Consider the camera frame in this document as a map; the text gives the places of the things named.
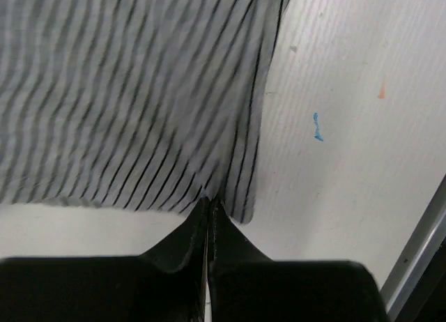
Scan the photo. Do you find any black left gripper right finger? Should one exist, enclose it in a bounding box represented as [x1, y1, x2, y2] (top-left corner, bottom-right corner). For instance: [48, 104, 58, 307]
[208, 199, 272, 321]

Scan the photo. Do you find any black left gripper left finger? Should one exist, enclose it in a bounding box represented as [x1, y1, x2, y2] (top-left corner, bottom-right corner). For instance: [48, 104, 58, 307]
[137, 198, 210, 321]

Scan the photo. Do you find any grey striped underwear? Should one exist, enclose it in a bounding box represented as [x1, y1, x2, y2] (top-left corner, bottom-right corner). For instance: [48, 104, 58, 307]
[1, 0, 289, 224]

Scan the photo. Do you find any aluminium frame rail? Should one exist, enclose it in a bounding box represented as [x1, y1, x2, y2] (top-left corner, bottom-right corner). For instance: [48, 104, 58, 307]
[380, 181, 445, 321]

